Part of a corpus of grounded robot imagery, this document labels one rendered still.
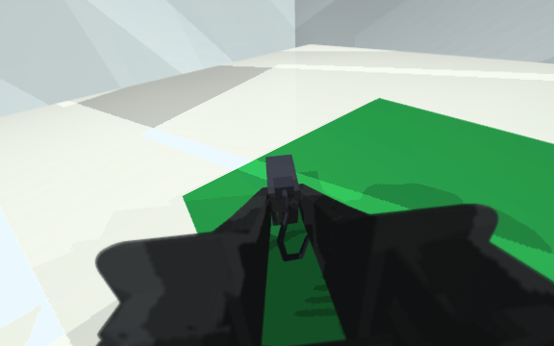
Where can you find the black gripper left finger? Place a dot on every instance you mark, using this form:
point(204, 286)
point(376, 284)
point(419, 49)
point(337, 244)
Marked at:
point(234, 257)

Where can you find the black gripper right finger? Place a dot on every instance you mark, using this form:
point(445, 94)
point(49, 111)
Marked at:
point(350, 246)

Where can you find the green circuit board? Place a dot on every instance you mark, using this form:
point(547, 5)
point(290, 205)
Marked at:
point(385, 157)

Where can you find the black cable with plug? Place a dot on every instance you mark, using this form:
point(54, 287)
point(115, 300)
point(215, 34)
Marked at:
point(283, 194)

